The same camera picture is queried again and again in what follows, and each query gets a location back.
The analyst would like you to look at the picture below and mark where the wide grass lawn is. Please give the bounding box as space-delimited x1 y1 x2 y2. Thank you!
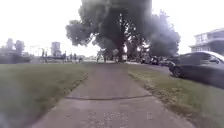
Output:
0 62 92 128

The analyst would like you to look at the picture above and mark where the narrow grass verge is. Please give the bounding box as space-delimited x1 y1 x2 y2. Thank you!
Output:
125 63 224 128

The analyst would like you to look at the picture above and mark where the grey concrete sidewalk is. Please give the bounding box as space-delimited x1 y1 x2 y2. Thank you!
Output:
31 63 198 128

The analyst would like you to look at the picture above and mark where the dark car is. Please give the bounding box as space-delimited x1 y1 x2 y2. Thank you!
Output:
167 50 224 90

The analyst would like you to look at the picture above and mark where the pale house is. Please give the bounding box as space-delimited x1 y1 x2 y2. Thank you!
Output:
188 27 224 56

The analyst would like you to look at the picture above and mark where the tall pale building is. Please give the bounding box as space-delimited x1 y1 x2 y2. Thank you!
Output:
50 41 62 58

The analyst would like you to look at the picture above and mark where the large dark tree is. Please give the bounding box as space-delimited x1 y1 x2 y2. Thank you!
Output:
65 0 158 63

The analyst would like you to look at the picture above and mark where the smaller dark tree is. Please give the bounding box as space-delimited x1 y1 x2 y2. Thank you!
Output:
146 9 182 58

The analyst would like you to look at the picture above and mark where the row of distant trees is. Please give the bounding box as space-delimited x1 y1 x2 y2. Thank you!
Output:
0 37 33 65

